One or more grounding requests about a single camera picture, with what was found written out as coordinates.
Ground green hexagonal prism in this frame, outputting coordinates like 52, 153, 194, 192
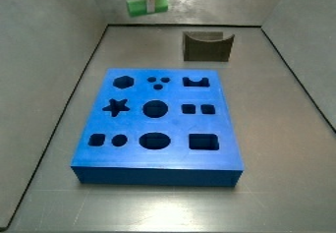
126, 0, 168, 17

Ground black curved cradle stand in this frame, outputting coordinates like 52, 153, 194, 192
183, 31, 235, 62

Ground blue shape sorter block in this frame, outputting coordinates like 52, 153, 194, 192
71, 69, 244, 187

